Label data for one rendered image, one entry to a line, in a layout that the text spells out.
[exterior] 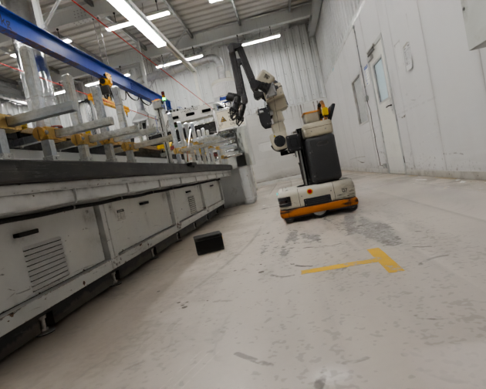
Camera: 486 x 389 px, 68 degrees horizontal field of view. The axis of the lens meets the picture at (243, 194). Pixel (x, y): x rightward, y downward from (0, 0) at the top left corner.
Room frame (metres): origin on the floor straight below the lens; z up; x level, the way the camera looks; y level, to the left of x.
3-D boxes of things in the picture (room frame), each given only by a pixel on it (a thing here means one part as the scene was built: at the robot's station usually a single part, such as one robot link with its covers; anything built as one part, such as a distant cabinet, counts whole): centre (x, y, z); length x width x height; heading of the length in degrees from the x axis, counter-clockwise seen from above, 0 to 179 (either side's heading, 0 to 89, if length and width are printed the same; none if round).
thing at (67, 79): (1.70, 0.69, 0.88); 0.04 x 0.04 x 0.48; 82
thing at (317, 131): (3.34, -0.74, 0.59); 0.55 x 0.34 x 0.83; 174
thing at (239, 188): (6.37, 0.61, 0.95); 1.65 x 0.70 x 1.90; 82
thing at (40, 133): (1.47, 0.72, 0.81); 0.14 x 0.06 x 0.05; 172
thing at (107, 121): (1.49, 0.67, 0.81); 0.43 x 0.03 x 0.04; 82
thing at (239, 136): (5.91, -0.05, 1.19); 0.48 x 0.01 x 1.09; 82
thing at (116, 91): (2.20, 0.62, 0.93); 0.04 x 0.04 x 0.48; 82
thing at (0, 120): (1.23, 0.75, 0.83); 0.14 x 0.06 x 0.05; 172
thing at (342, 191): (3.35, -0.65, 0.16); 0.67 x 0.64 x 0.25; 84
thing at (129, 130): (1.73, 0.64, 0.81); 0.43 x 0.03 x 0.04; 82
